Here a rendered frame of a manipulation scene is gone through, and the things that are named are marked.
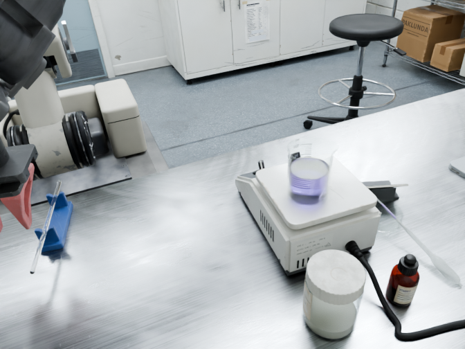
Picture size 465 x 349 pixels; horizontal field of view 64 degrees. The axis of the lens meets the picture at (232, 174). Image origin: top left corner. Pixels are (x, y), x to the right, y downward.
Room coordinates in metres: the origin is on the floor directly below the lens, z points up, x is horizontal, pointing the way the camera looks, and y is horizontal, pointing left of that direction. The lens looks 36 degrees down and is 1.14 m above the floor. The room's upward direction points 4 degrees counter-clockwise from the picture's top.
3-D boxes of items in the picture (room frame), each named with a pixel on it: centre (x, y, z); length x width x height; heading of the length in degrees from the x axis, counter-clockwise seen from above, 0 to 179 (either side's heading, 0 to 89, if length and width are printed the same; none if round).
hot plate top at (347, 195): (0.38, -0.10, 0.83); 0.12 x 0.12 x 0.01; 16
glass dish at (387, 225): (0.39, -0.21, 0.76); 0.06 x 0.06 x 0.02
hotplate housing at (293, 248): (0.41, -0.10, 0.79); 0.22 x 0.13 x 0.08; 16
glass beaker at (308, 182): (0.36, -0.09, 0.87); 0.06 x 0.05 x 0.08; 95
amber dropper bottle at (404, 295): (0.27, -0.19, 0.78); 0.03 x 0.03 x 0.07
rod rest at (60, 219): (0.43, 0.27, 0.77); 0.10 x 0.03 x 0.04; 9
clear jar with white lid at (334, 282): (0.25, -0.10, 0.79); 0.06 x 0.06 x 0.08
